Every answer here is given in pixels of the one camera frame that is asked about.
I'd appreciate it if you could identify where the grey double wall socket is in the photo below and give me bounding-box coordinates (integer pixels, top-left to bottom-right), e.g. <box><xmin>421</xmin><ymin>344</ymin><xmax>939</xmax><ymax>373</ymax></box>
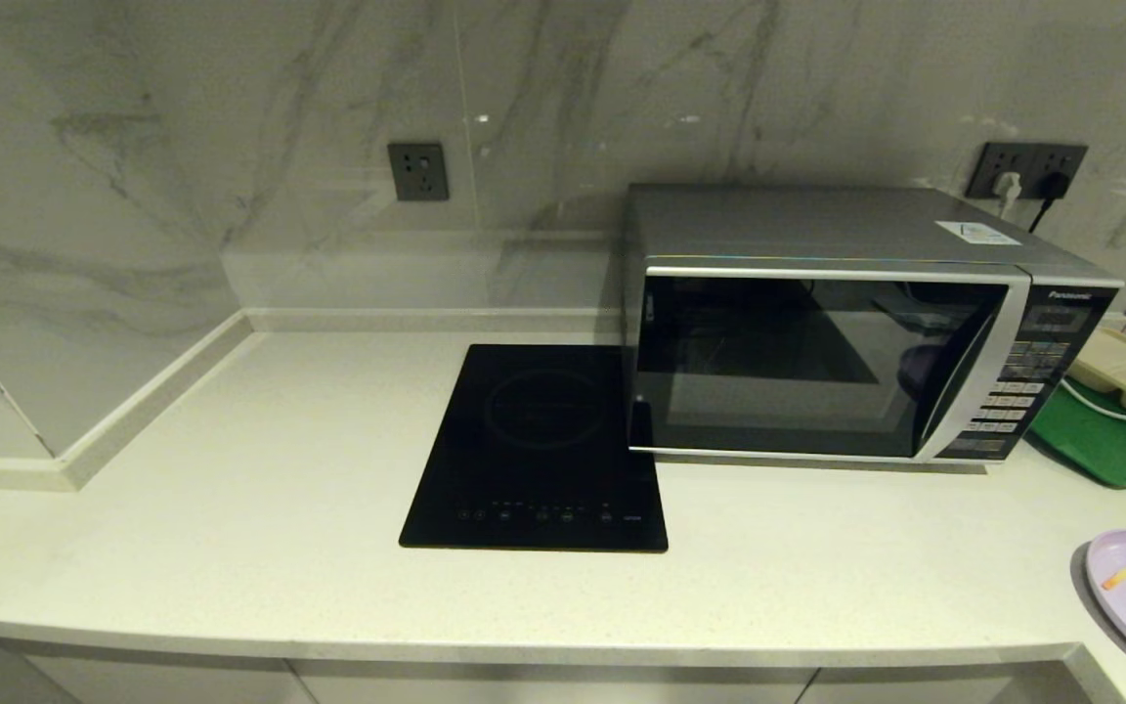
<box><xmin>966</xmin><ymin>142</ymin><xmax>1089</xmax><ymax>201</ymax></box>

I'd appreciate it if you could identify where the silver Panasonic microwave oven body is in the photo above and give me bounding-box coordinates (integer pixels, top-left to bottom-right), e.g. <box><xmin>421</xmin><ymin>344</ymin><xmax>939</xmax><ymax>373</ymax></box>
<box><xmin>622</xmin><ymin>183</ymin><xmax>1126</xmax><ymax>464</ymax></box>

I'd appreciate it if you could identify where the white power cable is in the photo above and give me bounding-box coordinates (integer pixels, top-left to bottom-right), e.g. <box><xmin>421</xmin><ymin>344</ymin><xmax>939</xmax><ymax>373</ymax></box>
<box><xmin>1060</xmin><ymin>376</ymin><xmax>1126</xmax><ymax>431</ymax></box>

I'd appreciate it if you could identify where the grey single wall socket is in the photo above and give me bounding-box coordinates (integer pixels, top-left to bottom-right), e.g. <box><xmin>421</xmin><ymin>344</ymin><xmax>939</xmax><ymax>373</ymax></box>
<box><xmin>387</xmin><ymin>143</ymin><xmax>451</xmax><ymax>202</ymax></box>

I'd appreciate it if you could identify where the black power plug with cable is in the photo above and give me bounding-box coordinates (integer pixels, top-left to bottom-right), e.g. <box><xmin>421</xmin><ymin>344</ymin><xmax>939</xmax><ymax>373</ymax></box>
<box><xmin>1029</xmin><ymin>174</ymin><xmax>1074</xmax><ymax>234</ymax></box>

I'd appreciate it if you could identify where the green plastic tray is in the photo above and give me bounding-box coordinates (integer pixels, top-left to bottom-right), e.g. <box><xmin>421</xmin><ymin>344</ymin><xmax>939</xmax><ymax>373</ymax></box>
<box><xmin>1027</xmin><ymin>376</ymin><xmax>1126</xmax><ymax>490</ymax></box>

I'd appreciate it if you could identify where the dark glass microwave door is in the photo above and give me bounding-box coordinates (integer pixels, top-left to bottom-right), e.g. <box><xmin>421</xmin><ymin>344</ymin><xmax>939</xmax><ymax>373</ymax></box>
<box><xmin>629</xmin><ymin>264</ymin><xmax>1031</xmax><ymax>461</ymax></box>

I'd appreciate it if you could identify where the black induction cooktop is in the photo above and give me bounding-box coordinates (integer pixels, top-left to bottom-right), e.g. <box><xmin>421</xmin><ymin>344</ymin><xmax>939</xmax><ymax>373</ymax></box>
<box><xmin>399</xmin><ymin>343</ymin><xmax>670</xmax><ymax>554</ymax></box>

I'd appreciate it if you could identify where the white base cabinet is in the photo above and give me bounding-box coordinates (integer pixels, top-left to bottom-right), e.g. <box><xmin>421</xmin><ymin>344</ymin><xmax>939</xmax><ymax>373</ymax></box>
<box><xmin>0</xmin><ymin>634</ymin><xmax>1126</xmax><ymax>704</ymax></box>

